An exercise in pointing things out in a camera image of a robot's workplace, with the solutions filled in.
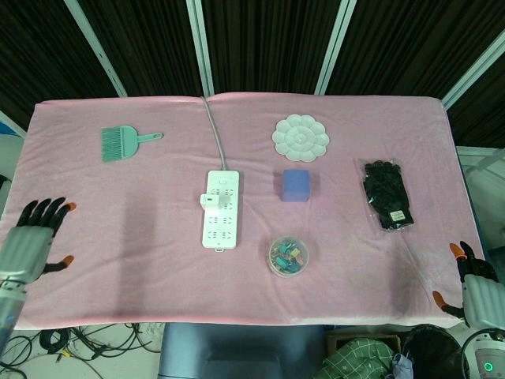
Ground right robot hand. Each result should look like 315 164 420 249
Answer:
432 240 500 328

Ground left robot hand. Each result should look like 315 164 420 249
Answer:
0 196 77 286

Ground green small hand brush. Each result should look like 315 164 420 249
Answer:
100 126 164 163

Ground white power strip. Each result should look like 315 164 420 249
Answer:
201 169 241 253

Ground black waste bin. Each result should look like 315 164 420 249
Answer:
400 324 463 379

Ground brown cardboard box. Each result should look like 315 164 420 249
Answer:
325 333 402 356

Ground white furniture piece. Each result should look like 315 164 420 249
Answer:
455 144 505 261

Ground pink table cloth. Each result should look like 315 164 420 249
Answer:
0 93 487 329

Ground black gloves in clear bag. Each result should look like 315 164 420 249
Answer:
357 157 417 235

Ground green plaid cloth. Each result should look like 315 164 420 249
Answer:
322 337 399 379

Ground clear tub of binder clips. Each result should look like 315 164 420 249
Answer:
267 235 311 278

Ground blue cube box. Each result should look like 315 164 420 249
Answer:
279 169 312 204

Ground dark grey robot torso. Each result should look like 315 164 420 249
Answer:
157 322 327 379

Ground white flower paint palette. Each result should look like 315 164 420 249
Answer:
271 114 331 163

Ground black pleated curtain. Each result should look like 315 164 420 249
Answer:
0 0 505 148

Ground black floor cable bundle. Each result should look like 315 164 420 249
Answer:
0 322 163 379

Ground white partition post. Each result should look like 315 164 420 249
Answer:
186 0 215 96
64 0 128 98
314 0 358 96
441 29 505 112

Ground grey power strip cable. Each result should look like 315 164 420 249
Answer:
200 96 229 172

